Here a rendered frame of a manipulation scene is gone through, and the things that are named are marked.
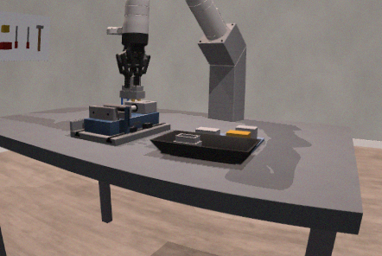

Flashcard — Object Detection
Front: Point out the orange rectangular block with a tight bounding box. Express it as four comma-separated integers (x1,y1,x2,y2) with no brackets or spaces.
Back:
226,130,251,138

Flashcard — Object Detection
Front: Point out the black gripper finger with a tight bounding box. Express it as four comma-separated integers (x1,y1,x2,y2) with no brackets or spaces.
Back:
133,52,150,86
116,50,138,91

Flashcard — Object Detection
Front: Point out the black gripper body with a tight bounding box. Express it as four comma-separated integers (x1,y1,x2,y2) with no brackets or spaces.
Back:
122,33,149,65

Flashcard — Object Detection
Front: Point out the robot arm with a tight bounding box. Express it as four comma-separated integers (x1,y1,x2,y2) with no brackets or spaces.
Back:
106,0,227,40

